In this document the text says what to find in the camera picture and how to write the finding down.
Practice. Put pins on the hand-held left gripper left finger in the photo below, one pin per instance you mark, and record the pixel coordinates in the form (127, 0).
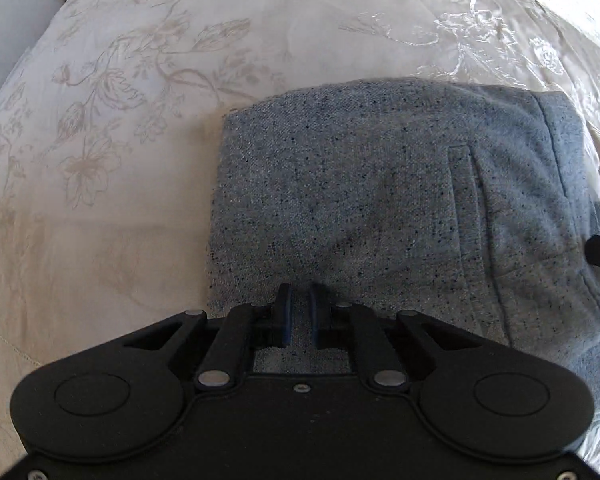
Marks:
(284, 312)

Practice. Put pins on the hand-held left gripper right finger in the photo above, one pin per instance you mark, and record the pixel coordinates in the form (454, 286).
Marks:
(316, 312)

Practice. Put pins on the grey speckled pants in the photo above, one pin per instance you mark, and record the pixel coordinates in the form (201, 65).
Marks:
(355, 185)

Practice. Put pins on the cream floral bedspread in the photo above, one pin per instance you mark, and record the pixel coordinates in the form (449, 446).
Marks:
(105, 210)

